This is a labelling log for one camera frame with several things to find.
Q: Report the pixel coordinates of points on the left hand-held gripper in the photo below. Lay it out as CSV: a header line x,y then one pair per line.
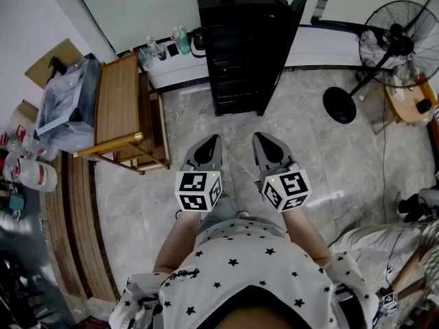
x,y
192,187

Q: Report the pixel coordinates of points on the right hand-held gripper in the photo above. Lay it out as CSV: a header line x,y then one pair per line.
x,y
288,187

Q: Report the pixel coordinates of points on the person's right forearm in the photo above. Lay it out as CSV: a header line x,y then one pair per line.
x,y
305,235

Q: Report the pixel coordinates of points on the person's left forearm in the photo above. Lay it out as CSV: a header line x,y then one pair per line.
x,y
178,242

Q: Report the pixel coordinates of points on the black mini fridge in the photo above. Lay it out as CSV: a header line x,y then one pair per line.
x,y
240,46

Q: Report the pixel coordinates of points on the person's blue jeans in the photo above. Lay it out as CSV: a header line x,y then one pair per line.
x,y
219,207

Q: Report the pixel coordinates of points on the person's white shoe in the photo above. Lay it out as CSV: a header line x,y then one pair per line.
x,y
243,214

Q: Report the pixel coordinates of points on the black phone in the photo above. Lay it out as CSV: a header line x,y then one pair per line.
x,y
173,50

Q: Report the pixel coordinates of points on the black round container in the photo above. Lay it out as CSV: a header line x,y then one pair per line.
x,y
198,45

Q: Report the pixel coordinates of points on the teal plastic bottle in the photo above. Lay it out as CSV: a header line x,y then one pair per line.
x,y
184,43

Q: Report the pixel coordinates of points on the white window ledge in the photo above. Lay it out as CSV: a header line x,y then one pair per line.
x,y
319,50

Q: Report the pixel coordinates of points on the clear plastic water bottle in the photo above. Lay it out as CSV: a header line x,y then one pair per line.
x,y
153,46

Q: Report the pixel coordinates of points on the white star-print shirt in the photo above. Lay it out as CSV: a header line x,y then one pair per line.
x,y
240,273

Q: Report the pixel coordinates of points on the small wooden stool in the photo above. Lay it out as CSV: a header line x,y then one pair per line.
x,y
404,110

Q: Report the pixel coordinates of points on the wooden slatted panel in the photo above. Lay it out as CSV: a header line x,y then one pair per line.
x,y
79,225

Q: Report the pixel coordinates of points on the box in clear plastic bag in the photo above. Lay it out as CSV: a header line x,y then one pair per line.
x,y
67,105

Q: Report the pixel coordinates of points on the small black cup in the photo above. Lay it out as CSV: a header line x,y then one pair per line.
x,y
424,106

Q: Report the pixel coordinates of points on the black standing fan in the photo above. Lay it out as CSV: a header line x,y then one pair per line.
x,y
398,43

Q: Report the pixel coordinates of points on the large clear red-label bottle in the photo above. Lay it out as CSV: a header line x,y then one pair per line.
x,y
34,177

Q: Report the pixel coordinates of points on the small black-white patterned block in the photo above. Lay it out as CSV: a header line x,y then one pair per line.
x,y
391,303

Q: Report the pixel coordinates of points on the black metal rack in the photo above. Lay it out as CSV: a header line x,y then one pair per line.
x,y
24,269

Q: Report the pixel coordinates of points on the small black bracket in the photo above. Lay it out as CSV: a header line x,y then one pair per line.
x,y
57,65

